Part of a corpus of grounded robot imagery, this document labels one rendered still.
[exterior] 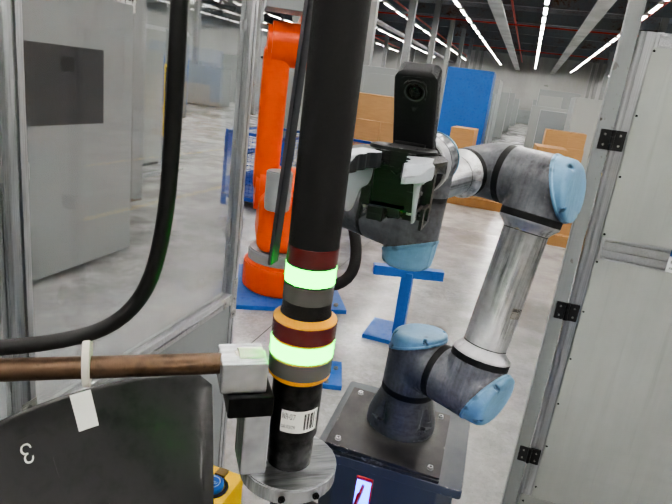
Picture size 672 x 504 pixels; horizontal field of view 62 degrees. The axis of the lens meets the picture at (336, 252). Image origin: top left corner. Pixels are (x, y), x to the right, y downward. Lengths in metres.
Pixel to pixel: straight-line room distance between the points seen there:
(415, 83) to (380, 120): 7.80
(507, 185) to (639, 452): 1.61
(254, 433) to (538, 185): 0.79
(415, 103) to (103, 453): 0.44
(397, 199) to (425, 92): 0.11
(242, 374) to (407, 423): 0.90
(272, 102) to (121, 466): 4.01
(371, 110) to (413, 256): 7.70
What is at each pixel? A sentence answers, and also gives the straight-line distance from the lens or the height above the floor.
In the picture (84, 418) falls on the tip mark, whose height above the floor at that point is 1.43.
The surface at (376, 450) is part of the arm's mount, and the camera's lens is 1.22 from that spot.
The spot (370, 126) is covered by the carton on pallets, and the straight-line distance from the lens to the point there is 8.44.
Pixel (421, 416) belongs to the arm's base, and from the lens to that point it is 1.26.
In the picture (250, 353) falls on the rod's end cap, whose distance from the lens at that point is 0.38.
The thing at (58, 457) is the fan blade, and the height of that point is 1.41.
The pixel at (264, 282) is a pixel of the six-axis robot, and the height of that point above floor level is 0.16.
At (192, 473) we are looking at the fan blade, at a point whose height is 1.38.
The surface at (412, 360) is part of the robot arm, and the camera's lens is 1.18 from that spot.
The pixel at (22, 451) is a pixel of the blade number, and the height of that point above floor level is 1.42.
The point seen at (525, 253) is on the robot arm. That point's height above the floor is 1.47.
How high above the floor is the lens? 1.73
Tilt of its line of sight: 17 degrees down
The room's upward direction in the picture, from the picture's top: 7 degrees clockwise
